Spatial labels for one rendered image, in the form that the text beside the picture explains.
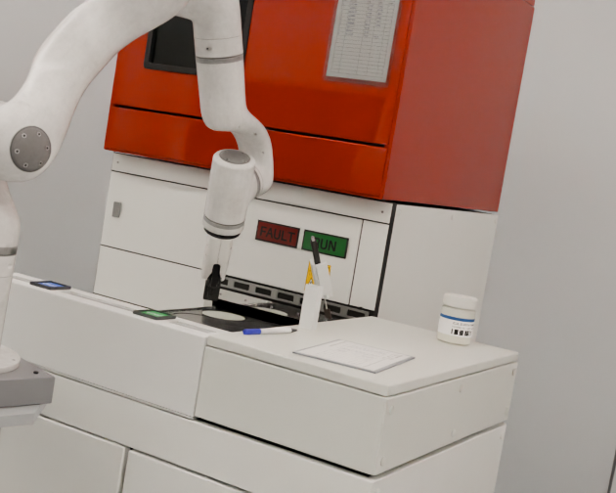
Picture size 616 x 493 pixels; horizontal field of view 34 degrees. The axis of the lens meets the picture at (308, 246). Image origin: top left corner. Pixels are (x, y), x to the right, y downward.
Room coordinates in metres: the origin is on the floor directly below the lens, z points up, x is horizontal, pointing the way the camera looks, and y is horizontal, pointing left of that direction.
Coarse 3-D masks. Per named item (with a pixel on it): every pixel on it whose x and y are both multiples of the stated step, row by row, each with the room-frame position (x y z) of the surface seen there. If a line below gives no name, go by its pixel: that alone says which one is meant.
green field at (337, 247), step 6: (306, 234) 2.32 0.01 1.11; (312, 234) 2.31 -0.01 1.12; (318, 234) 2.30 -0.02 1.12; (306, 240) 2.32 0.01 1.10; (318, 240) 2.30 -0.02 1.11; (324, 240) 2.29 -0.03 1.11; (330, 240) 2.29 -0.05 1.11; (336, 240) 2.28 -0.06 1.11; (342, 240) 2.27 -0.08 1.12; (306, 246) 2.32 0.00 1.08; (318, 246) 2.30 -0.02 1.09; (324, 246) 2.29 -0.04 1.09; (330, 246) 2.28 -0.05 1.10; (336, 246) 2.28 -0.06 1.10; (342, 246) 2.27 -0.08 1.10; (330, 252) 2.28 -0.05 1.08; (336, 252) 2.28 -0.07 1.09; (342, 252) 2.27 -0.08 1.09
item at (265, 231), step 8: (264, 224) 2.38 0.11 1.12; (272, 224) 2.37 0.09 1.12; (264, 232) 2.37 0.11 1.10; (272, 232) 2.36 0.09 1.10; (280, 232) 2.35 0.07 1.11; (288, 232) 2.34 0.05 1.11; (296, 232) 2.33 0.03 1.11; (272, 240) 2.36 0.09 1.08; (280, 240) 2.35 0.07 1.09; (288, 240) 2.34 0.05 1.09
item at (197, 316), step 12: (168, 312) 2.21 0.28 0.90; (180, 312) 2.23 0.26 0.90; (192, 312) 2.26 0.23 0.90; (228, 312) 2.34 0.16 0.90; (204, 324) 2.13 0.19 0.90; (216, 324) 2.16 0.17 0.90; (228, 324) 2.19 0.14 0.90; (240, 324) 2.21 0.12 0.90; (252, 324) 2.24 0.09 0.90; (264, 324) 2.26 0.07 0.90; (276, 324) 2.29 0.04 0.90
